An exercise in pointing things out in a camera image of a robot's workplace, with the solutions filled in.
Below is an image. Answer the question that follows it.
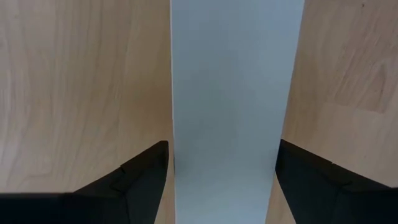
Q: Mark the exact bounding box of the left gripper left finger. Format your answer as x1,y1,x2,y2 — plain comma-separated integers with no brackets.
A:
0,140,170,224

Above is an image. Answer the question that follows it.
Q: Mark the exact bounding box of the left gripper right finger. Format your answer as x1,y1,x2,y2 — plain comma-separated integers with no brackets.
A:
274,139,398,224

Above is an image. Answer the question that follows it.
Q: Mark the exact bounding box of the white duct cover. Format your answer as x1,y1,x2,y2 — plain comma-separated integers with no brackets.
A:
169,0,306,224

